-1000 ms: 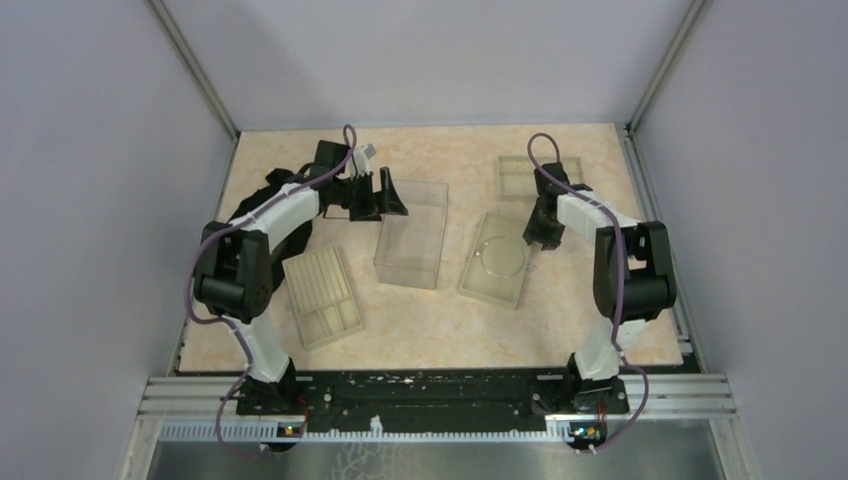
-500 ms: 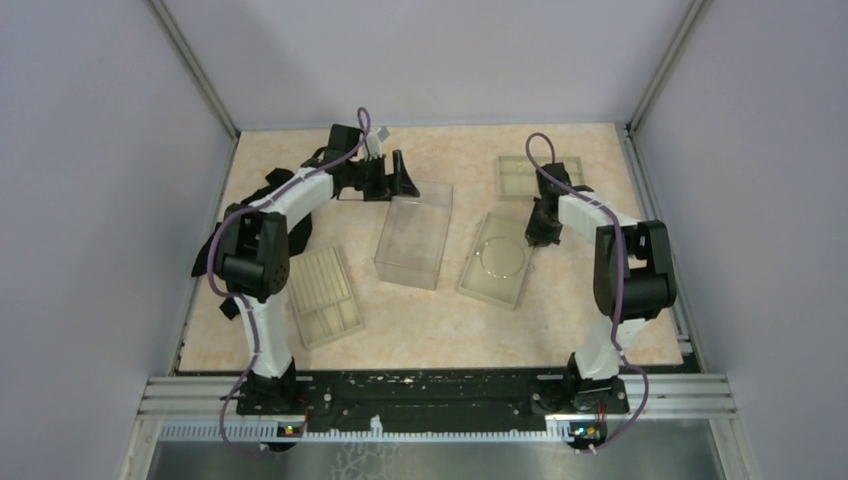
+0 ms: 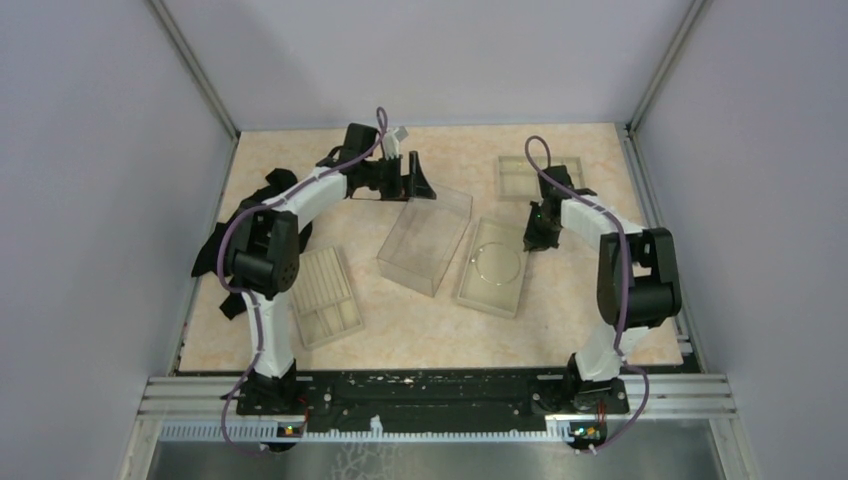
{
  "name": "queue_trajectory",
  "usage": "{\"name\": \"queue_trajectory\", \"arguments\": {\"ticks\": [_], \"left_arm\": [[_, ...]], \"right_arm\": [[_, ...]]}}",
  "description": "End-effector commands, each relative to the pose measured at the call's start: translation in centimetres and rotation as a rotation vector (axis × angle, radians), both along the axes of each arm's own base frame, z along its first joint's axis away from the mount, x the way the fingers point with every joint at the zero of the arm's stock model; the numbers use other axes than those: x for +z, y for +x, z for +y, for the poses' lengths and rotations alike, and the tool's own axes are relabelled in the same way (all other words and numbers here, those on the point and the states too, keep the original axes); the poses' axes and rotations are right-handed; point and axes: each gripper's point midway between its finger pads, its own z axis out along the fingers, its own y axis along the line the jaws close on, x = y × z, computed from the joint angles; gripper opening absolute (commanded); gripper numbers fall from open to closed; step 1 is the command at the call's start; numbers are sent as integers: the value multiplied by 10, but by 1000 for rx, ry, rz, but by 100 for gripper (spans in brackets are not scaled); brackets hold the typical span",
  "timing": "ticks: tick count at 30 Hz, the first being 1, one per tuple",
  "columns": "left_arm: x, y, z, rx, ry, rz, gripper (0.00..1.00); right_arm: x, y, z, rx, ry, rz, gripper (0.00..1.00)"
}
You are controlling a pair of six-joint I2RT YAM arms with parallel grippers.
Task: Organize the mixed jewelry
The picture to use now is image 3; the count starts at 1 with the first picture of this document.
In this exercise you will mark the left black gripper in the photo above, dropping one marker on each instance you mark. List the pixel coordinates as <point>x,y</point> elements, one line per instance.
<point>415,184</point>

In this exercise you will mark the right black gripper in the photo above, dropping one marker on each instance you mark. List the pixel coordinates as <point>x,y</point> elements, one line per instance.
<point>533,240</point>

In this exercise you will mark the clear plastic box cover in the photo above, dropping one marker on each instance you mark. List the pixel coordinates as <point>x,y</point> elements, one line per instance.
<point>421,244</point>

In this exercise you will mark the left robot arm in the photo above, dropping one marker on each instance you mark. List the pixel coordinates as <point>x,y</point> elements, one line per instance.
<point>272,369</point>

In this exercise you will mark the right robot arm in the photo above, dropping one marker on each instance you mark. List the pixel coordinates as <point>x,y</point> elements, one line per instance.
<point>637,286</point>

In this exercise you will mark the beige compartment tray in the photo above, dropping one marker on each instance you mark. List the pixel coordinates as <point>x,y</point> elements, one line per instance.
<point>516,180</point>

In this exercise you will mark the black cloth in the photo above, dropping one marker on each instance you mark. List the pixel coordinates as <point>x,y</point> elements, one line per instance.
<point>257,251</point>

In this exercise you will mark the beige slotted ring tray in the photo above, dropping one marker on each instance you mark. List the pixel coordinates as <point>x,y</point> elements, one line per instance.
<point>323,302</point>

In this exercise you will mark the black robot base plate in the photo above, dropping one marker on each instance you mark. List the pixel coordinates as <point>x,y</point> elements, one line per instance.
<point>438,401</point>

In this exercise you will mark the white slotted cable duct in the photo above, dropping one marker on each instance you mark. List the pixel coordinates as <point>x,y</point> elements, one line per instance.
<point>271,432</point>

